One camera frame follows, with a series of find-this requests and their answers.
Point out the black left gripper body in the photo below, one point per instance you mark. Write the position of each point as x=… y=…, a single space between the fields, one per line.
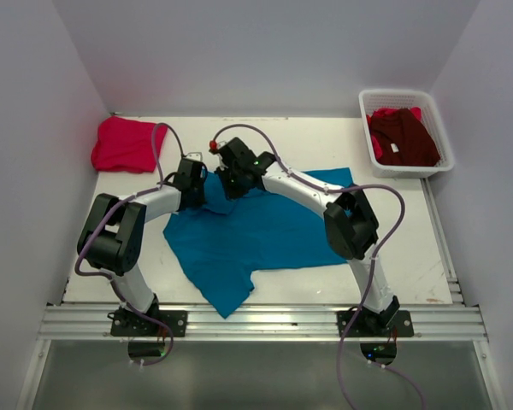
x=197 y=196

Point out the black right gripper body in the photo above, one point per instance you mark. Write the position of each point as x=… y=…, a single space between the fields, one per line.
x=232 y=185

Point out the blue t shirt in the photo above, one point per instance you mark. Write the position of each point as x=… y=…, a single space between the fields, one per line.
x=220 y=244

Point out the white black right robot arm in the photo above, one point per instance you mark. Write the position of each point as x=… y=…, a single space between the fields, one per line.
x=349 y=221

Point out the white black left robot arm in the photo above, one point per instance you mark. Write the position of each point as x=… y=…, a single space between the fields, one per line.
x=111 y=239

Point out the folded pink t shirt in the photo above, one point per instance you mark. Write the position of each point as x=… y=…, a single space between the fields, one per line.
x=124 y=146

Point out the white plastic laundry basket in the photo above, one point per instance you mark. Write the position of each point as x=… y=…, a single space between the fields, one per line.
x=371 y=100

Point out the dark red t shirt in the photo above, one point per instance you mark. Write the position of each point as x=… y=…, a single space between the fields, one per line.
x=405 y=140

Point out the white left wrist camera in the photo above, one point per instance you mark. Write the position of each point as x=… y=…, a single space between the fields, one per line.
x=195 y=156

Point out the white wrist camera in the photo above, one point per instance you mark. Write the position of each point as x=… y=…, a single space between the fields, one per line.
x=195 y=156
x=214 y=149

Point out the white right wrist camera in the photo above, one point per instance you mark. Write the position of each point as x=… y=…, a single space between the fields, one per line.
x=214 y=149

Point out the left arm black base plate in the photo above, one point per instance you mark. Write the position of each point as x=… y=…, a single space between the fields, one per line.
x=128 y=324

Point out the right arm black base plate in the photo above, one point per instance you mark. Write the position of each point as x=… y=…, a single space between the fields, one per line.
x=369 y=324

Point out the aluminium front rail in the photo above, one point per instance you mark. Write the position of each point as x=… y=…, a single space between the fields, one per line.
x=275 y=323

